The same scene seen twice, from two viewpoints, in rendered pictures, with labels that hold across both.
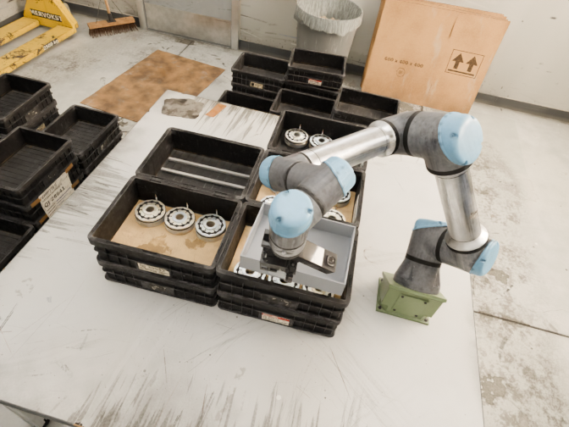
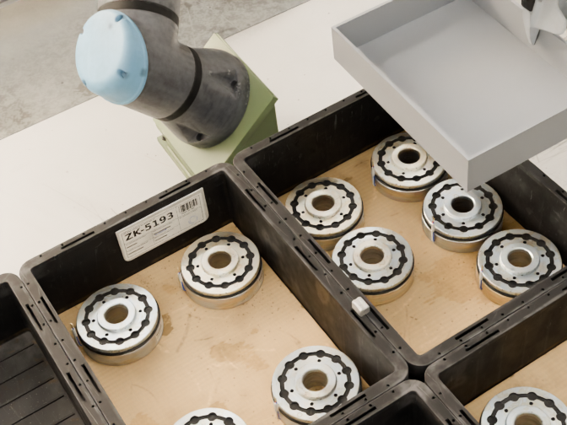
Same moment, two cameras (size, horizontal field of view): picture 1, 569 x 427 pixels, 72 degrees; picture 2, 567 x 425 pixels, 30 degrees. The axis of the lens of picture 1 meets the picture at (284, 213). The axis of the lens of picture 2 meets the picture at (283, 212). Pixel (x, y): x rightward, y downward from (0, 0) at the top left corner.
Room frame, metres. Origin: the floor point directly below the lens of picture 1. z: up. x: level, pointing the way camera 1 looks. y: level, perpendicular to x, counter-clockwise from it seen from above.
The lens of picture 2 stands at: (1.35, 0.59, 1.89)
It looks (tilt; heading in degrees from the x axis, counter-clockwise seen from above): 48 degrees down; 237
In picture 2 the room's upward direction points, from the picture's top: 8 degrees counter-clockwise
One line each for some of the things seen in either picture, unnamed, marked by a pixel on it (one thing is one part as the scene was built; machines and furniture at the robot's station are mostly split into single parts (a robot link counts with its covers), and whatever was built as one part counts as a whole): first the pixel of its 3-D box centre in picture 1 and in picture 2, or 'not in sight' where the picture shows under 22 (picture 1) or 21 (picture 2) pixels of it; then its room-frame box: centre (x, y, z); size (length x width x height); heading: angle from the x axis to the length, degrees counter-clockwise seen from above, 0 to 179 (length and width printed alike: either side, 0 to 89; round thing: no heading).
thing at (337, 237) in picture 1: (300, 246); (467, 69); (0.66, -0.05, 1.07); 0.27 x 0.20 x 0.05; 82
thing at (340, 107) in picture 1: (359, 133); not in sight; (2.24, -0.42, 0.37); 0.40 x 0.30 x 0.45; 82
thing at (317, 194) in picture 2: not in sight; (323, 203); (0.81, -0.16, 0.86); 0.05 x 0.05 x 0.01
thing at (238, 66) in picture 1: (261, 86); not in sight; (2.74, 0.33, 0.31); 0.40 x 0.30 x 0.34; 82
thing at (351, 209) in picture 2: not in sight; (323, 206); (0.81, -0.16, 0.86); 0.10 x 0.10 x 0.01
